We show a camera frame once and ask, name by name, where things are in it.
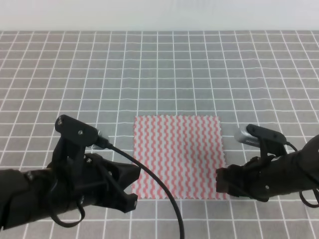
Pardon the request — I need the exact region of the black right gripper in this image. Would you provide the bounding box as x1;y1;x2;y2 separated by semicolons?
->
216;155;271;202

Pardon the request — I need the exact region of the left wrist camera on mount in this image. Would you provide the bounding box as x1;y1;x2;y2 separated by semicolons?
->
55;115;112;149

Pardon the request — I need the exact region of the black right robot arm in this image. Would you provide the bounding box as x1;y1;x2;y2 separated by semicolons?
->
216;136;319;202

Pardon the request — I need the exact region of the grey grid tablecloth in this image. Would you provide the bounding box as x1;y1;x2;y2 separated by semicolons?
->
0;30;319;239

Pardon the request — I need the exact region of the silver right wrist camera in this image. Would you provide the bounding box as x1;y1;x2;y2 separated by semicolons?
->
234;124;287;156

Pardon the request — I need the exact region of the pink wavy striped towel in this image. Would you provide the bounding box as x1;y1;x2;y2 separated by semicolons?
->
133;115;229;200

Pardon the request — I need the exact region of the black right camera cable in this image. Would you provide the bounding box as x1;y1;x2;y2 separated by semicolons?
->
284;140;319;208

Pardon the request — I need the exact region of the black left camera cable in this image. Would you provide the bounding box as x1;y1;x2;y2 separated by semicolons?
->
96;135;185;239

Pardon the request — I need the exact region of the black camera cable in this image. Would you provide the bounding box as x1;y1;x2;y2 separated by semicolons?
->
284;140;319;208
96;135;185;239

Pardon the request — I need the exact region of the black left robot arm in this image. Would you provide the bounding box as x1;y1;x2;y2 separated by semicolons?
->
0;138;141;230

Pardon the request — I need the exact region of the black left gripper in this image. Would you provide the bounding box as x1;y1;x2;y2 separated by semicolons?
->
46;139;140;218

